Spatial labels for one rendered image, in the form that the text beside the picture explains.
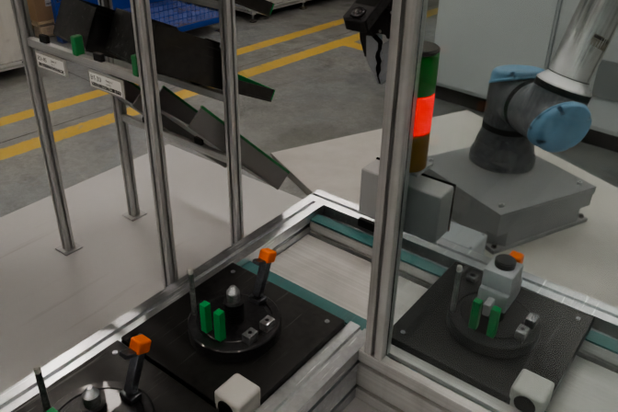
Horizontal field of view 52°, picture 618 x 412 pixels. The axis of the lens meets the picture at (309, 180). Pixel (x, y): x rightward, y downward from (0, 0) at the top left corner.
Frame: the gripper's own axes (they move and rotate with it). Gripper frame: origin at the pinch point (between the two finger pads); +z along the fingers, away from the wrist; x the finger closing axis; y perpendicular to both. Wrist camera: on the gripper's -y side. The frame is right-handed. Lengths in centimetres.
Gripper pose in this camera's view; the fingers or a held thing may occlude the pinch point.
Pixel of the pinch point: (379, 78)
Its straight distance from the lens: 119.7
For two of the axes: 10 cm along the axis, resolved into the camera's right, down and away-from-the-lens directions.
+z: -0.2, 8.8, 4.8
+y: 6.1, -3.7, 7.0
